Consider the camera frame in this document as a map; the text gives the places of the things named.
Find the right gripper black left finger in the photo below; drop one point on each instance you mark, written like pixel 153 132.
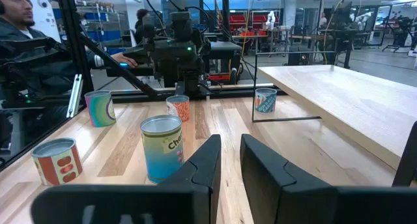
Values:
pixel 182 198

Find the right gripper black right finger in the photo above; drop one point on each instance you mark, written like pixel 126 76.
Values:
pixel 293 198

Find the blue-green cherries can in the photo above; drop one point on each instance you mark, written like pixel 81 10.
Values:
pixel 159 152

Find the orange white Saucy O's can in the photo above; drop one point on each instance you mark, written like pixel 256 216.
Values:
pixel 179 110

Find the teal carrots can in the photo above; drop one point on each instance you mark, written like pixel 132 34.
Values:
pixel 265 102

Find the green pink swirl can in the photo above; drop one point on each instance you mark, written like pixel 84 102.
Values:
pixel 99 110

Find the diced tomatoes can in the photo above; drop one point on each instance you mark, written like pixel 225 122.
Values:
pixel 57 165

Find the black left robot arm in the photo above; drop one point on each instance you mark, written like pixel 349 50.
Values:
pixel 179 51

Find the person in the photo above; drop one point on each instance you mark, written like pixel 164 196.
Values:
pixel 322 20
pixel 19 32
pixel 140 25

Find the white robot figure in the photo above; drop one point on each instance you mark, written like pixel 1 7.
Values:
pixel 270 19

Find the blue bin storage rack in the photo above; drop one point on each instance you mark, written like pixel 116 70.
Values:
pixel 97 33

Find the red storage bins rack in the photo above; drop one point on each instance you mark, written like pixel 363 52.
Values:
pixel 238 20

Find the wooden shelf with black frame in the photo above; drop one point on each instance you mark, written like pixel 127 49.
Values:
pixel 342 93

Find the silver metal bracket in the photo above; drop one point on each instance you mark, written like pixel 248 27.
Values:
pixel 75 97

